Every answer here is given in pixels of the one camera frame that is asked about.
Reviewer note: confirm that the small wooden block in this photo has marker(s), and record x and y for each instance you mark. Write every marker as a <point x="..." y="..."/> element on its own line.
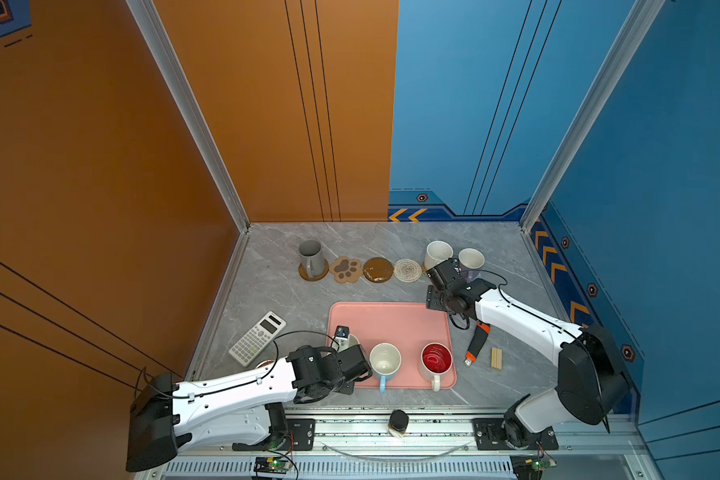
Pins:
<point x="496" y="358"/>

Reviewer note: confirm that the brown coaster with scratches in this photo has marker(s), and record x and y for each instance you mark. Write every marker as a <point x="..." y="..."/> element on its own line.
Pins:
<point x="378" y="270"/>

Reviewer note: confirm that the white mug blue handle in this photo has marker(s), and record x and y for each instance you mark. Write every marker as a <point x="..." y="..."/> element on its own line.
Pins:
<point x="385" y="360"/>

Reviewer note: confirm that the grey mug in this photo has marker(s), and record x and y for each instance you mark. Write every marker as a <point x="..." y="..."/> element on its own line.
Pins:
<point x="311" y="256"/>

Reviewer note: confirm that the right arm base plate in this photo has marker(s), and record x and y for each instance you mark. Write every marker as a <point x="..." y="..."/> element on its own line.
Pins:
<point x="500" y="434"/>

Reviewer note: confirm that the white remote control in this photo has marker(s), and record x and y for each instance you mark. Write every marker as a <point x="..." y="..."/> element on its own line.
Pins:
<point x="257" y="338"/>

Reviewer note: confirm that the red mug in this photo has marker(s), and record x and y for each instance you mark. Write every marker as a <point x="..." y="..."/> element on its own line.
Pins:
<point x="435" y="361"/>

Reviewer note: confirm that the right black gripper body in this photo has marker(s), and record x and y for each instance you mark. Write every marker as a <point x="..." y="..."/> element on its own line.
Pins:
<point x="437" y="300"/>

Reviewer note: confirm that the aluminium front rail frame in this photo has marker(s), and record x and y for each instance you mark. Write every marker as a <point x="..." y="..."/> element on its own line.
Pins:
<point x="354" y="443"/>

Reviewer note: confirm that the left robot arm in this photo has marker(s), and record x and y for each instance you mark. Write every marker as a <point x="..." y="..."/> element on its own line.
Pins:
<point x="245" y="410"/>

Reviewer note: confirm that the left circuit board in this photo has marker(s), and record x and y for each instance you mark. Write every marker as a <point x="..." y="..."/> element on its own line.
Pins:
<point x="273" y="467"/>

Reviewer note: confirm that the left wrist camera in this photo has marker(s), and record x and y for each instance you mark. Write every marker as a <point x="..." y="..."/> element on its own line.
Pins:
<point x="341" y="331"/>

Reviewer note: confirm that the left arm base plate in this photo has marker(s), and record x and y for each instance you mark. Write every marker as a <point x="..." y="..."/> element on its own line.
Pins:
<point x="292" y="435"/>

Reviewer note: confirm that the purple mug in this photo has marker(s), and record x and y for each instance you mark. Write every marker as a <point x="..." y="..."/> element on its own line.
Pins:
<point x="471" y="262"/>

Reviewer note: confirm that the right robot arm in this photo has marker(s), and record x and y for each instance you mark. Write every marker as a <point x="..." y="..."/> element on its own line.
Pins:
<point x="591" y="374"/>

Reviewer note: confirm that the pink plastic tray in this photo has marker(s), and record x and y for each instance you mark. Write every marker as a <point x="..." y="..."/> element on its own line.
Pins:
<point x="407" y="326"/>

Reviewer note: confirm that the white embroidered round coaster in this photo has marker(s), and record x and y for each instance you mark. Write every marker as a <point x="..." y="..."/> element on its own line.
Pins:
<point x="407" y="270"/>

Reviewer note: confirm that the cork paw-shaped coaster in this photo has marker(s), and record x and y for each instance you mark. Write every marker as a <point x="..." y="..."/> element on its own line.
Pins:
<point x="346" y="270"/>

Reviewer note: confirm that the plain brown round coaster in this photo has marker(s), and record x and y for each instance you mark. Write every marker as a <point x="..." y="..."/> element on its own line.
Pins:
<point x="306" y="277"/>

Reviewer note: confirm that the circuit board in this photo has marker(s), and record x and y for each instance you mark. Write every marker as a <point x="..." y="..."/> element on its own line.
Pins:
<point x="527" y="468"/>
<point x="273" y="467"/>

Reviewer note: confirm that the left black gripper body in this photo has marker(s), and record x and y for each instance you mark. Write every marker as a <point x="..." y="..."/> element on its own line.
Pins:
<point x="343" y="388"/>

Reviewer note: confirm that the right circuit board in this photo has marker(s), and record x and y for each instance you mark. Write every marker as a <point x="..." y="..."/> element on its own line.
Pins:
<point x="527" y="468"/>

